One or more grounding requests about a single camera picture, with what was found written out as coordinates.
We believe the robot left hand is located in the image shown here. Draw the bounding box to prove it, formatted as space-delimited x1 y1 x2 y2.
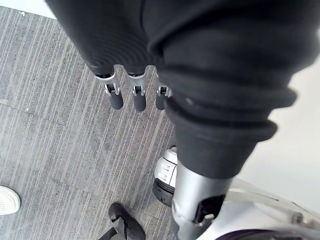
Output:
44 0 320 235

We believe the robot silver left foot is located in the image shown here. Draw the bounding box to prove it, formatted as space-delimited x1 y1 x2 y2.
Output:
152 146 180 208

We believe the robot silver left leg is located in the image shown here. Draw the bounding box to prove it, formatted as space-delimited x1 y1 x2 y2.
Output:
174 176 320 240

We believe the robot dark right foot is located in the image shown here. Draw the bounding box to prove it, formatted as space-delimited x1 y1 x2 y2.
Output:
96 202 147 240

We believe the person's white shoe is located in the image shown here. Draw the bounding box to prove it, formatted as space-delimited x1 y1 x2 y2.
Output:
0 185 22 216

